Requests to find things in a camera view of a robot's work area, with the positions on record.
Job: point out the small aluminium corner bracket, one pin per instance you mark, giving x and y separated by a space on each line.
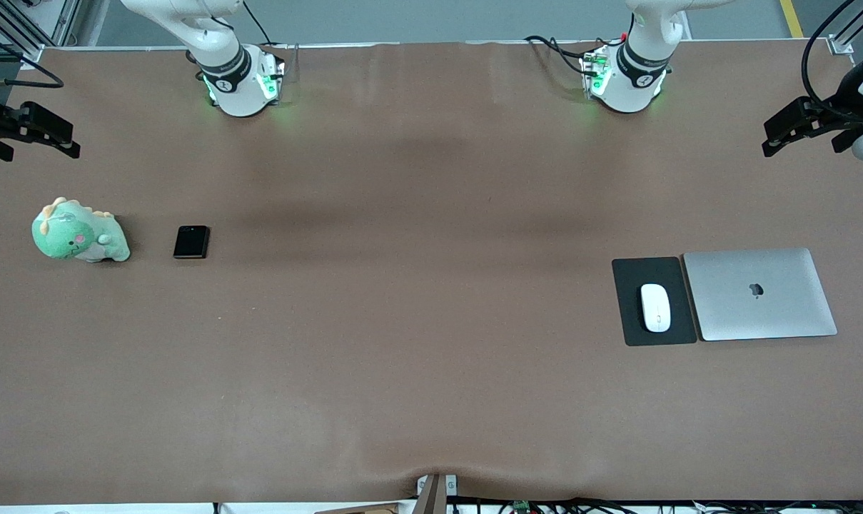
841 46

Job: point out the aluminium frame profile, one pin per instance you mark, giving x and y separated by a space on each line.
63 18

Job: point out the black mouse pad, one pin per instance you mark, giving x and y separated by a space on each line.
627 314

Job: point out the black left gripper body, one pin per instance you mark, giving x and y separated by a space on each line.
833 116

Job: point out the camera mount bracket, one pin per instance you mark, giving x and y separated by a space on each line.
435 496

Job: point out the green dinosaur plush toy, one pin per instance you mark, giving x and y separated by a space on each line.
71 235

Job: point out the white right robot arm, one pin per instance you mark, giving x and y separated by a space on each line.
231 78

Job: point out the brown table cover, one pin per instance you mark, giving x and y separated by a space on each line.
431 392

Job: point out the black folding phone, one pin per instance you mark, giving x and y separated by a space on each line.
191 242

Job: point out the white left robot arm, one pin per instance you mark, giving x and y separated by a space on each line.
634 71

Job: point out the white computer mouse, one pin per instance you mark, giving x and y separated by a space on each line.
656 308

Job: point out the silver closed laptop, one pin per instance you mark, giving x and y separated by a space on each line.
759 314

